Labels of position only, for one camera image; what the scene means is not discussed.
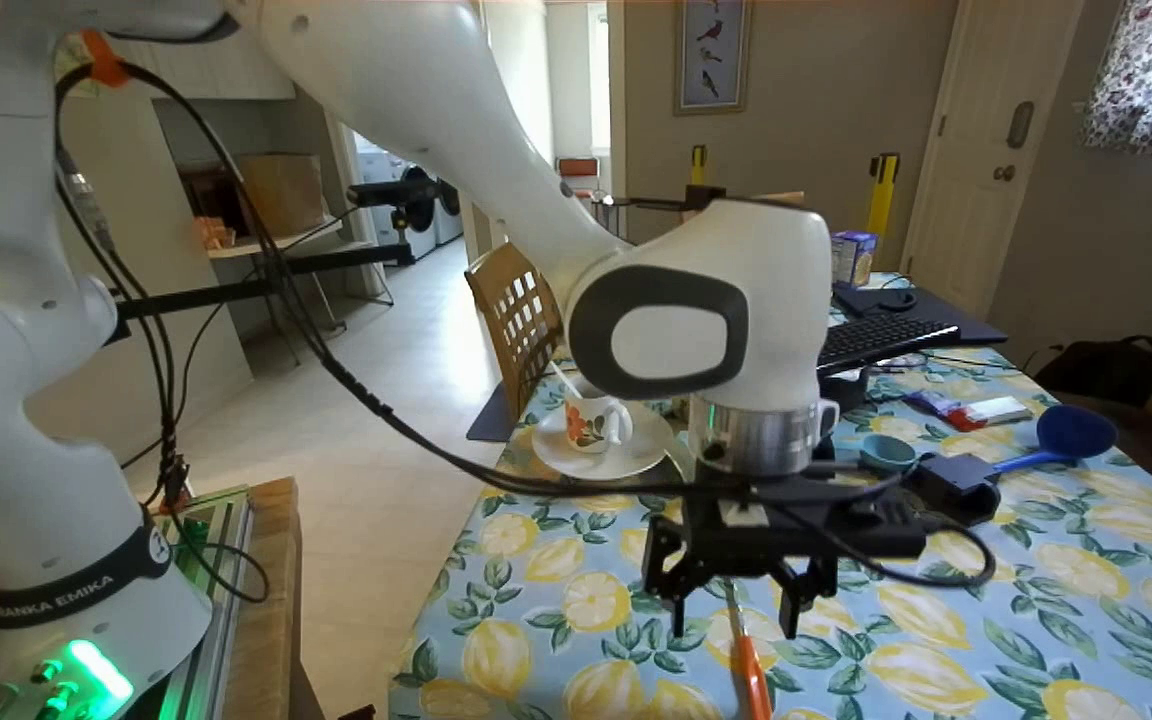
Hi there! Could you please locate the framed bird picture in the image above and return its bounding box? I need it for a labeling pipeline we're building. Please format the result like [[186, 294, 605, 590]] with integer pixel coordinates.
[[674, 0, 751, 118]]

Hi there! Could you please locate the black keyboard stand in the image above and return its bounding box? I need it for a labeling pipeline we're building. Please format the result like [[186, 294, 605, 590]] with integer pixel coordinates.
[[820, 366, 879, 412]]

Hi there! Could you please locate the black bag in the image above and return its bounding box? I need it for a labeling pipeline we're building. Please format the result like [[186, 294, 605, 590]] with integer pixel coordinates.
[[1033, 333, 1152, 412]]

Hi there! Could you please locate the blue plastic ladle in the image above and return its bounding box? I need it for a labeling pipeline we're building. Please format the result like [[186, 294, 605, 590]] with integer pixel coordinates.
[[987, 405, 1121, 479]]

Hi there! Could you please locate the grey metal stand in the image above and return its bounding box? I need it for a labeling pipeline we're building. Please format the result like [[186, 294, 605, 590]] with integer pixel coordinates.
[[598, 187, 729, 222]]

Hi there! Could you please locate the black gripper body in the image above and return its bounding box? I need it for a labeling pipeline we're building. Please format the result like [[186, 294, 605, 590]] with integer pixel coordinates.
[[679, 475, 807, 576]]

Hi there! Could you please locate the lemon print tablecloth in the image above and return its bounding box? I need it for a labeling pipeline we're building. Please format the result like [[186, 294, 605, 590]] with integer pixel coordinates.
[[389, 271, 1152, 720]]

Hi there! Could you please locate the orange cable clip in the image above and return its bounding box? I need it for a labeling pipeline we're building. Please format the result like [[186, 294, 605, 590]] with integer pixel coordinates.
[[76, 29, 137, 92]]

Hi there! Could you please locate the dark closed laptop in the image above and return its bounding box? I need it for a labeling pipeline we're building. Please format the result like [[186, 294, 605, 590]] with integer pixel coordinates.
[[834, 275, 1011, 353]]

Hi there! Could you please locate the red white flat packet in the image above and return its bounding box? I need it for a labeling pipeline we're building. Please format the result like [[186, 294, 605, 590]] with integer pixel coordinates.
[[902, 388, 1037, 433]]

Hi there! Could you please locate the yellow black pole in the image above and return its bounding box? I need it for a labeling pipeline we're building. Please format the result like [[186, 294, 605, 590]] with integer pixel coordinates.
[[686, 136, 716, 193], [864, 147, 905, 250]]

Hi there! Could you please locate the black box with cable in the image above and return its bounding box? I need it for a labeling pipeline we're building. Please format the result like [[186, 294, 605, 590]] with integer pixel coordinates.
[[912, 452, 1009, 529]]

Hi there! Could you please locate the black camera boom pole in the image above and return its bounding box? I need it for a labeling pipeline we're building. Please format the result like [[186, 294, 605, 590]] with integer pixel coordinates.
[[110, 237, 415, 324]]

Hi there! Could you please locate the white round plate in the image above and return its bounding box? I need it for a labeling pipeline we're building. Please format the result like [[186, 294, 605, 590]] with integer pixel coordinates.
[[527, 396, 677, 487]]

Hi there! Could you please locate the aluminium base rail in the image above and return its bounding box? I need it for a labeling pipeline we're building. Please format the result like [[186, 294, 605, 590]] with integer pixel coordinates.
[[131, 487, 262, 720]]

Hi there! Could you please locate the white door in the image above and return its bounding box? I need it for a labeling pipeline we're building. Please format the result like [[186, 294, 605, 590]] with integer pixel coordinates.
[[896, 0, 1089, 333]]

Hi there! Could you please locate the white blue plastic jar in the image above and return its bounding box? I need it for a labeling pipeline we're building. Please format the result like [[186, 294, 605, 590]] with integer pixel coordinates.
[[828, 228, 879, 294]]

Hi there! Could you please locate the wooden side table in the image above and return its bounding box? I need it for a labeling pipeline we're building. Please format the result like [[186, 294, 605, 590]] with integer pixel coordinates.
[[209, 475, 329, 720]]

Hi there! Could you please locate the black computer keyboard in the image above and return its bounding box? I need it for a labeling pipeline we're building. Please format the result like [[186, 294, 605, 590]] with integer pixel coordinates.
[[814, 311, 968, 380]]

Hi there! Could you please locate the brown cardboard box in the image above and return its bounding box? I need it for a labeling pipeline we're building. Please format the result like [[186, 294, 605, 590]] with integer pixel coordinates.
[[234, 154, 335, 250]]

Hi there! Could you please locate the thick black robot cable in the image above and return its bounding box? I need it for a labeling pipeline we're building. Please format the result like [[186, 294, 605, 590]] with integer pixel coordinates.
[[53, 58, 1004, 598]]

